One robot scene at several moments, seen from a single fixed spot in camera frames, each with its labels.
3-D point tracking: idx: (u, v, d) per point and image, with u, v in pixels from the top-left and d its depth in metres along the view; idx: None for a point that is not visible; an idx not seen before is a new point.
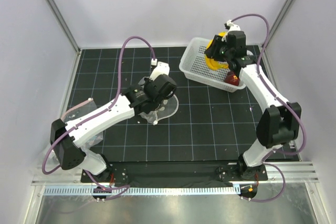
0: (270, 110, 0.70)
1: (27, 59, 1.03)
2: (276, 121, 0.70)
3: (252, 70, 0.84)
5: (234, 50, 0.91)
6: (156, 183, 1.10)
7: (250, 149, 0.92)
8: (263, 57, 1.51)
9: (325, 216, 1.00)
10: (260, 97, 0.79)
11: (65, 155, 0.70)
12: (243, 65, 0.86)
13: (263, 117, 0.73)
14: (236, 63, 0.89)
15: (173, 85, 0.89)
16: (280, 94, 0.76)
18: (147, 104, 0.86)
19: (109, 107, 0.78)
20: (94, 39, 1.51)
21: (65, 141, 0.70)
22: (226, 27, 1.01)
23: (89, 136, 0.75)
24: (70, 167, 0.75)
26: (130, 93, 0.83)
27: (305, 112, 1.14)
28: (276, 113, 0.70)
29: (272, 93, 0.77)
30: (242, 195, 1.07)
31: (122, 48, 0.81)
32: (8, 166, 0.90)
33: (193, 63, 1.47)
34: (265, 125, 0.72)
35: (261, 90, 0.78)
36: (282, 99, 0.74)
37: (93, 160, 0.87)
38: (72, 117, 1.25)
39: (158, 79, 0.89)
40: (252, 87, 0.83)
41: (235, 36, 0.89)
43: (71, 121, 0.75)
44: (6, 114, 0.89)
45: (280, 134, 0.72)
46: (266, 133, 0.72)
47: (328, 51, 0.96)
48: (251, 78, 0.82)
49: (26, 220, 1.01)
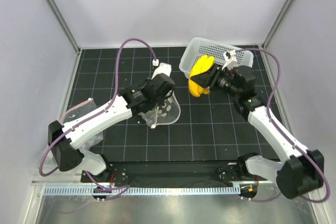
0: (291, 161, 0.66)
1: (26, 59, 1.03)
2: (299, 173, 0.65)
3: (263, 114, 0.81)
5: (242, 91, 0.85)
6: (156, 183, 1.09)
7: (257, 162, 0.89)
8: (263, 58, 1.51)
9: (325, 216, 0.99)
10: (276, 146, 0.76)
11: (63, 157, 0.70)
12: (252, 109, 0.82)
13: (284, 168, 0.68)
14: (244, 106, 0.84)
15: (171, 84, 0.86)
16: (297, 142, 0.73)
18: (145, 105, 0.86)
19: (106, 109, 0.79)
20: (94, 39, 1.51)
21: (62, 142, 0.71)
22: (226, 56, 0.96)
23: (86, 138, 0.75)
24: (67, 169, 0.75)
26: (127, 93, 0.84)
27: (305, 112, 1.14)
28: (299, 165, 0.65)
29: (289, 141, 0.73)
30: (242, 195, 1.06)
31: (121, 48, 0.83)
32: (8, 166, 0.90)
33: (193, 63, 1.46)
34: (287, 177, 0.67)
35: (276, 138, 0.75)
36: (302, 148, 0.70)
37: (92, 160, 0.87)
38: (72, 117, 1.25)
39: (156, 79, 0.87)
40: (265, 133, 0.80)
41: (245, 78, 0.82)
43: (67, 123, 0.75)
44: (6, 114, 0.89)
45: (304, 185, 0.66)
46: (289, 185, 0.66)
47: (327, 51, 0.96)
48: (263, 125, 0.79)
49: (25, 220, 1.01)
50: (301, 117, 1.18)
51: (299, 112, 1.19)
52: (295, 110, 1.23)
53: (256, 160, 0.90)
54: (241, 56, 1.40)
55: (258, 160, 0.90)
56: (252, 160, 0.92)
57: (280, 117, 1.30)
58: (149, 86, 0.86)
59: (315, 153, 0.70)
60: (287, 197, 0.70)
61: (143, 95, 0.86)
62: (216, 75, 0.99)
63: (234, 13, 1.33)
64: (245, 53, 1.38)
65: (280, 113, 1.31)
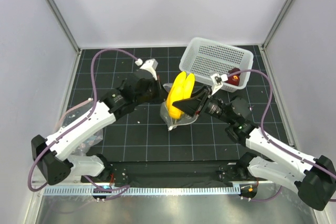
0: (308, 178, 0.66)
1: (26, 58, 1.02)
2: (319, 186, 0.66)
3: (260, 138, 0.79)
5: (237, 123, 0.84)
6: (156, 183, 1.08)
7: (263, 169, 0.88)
8: (263, 58, 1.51)
9: (325, 216, 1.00)
10: (284, 163, 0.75)
11: (50, 171, 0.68)
12: (248, 136, 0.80)
13: (303, 185, 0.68)
14: (238, 135, 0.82)
15: (148, 79, 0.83)
16: (303, 155, 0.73)
18: (127, 107, 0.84)
19: (89, 116, 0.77)
20: (94, 39, 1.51)
21: (47, 156, 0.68)
22: (216, 81, 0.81)
23: (72, 148, 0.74)
24: (57, 182, 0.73)
26: (108, 98, 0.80)
27: (305, 112, 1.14)
28: (316, 178, 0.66)
29: (296, 157, 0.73)
30: (242, 195, 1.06)
31: (95, 53, 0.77)
32: (8, 166, 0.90)
33: (193, 63, 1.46)
34: (311, 193, 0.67)
35: (283, 157, 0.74)
36: (310, 160, 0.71)
37: (84, 165, 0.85)
38: (72, 116, 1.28)
39: (132, 76, 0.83)
40: (268, 154, 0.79)
41: (242, 115, 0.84)
43: (51, 136, 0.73)
44: (6, 114, 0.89)
45: (328, 193, 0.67)
46: (316, 200, 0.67)
47: (327, 51, 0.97)
48: (264, 148, 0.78)
49: (25, 220, 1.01)
50: (301, 117, 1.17)
51: (298, 112, 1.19)
52: (295, 110, 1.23)
53: (260, 165, 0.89)
54: (241, 56, 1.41)
55: (263, 166, 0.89)
56: (255, 167, 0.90)
57: (280, 117, 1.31)
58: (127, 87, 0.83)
59: (322, 160, 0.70)
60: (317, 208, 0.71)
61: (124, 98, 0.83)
62: (207, 103, 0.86)
63: (234, 13, 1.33)
64: (245, 53, 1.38)
65: (280, 113, 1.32)
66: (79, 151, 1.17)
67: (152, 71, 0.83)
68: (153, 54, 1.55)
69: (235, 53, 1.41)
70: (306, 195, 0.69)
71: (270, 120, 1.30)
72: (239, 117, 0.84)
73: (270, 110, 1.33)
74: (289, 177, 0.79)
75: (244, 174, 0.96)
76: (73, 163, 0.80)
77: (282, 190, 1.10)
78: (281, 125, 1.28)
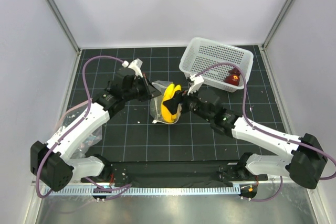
0: (296, 158, 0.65)
1: (26, 58, 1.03)
2: (308, 163, 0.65)
3: (245, 125, 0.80)
5: (213, 114, 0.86)
6: (156, 183, 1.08)
7: (257, 163, 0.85)
8: (263, 58, 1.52)
9: (325, 216, 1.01)
10: (273, 148, 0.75)
11: (54, 174, 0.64)
12: (233, 126, 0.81)
13: (292, 166, 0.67)
14: (223, 126, 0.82)
15: (132, 75, 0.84)
16: (289, 136, 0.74)
18: (118, 105, 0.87)
19: (85, 116, 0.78)
20: (95, 39, 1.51)
21: (51, 158, 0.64)
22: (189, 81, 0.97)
23: (73, 148, 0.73)
24: (60, 188, 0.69)
26: (100, 98, 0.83)
27: (305, 112, 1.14)
28: (304, 157, 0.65)
29: (283, 138, 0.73)
30: (242, 195, 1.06)
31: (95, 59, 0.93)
32: (8, 166, 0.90)
33: (193, 63, 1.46)
34: (300, 173, 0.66)
35: (270, 141, 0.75)
36: (295, 140, 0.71)
37: (83, 167, 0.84)
38: (72, 116, 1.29)
39: (116, 76, 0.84)
40: (256, 141, 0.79)
41: (211, 102, 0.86)
43: (50, 140, 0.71)
44: (6, 114, 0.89)
45: (317, 170, 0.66)
46: (307, 179, 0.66)
47: (326, 51, 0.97)
48: (250, 135, 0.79)
49: (25, 220, 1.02)
50: (301, 117, 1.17)
51: (299, 112, 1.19)
52: (295, 110, 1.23)
53: (255, 161, 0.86)
54: (241, 56, 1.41)
55: (258, 160, 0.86)
56: (251, 163, 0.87)
57: (280, 117, 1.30)
58: (114, 86, 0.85)
59: (307, 138, 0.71)
60: (310, 188, 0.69)
61: (114, 96, 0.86)
62: (185, 99, 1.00)
63: (234, 14, 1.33)
64: (245, 53, 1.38)
65: (280, 113, 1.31)
66: (77, 151, 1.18)
67: (132, 70, 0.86)
68: (153, 54, 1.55)
69: (236, 53, 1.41)
70: (296, 177, 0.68)
71: (270, 120, 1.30)
72: (209, 106, 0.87)
73: (270, 110, 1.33)
74: (280, 163, 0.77)
75: (244, 175, 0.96)
76: (72, 166, 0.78)
77: (282, 190, 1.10)
78: (281, 125, 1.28)
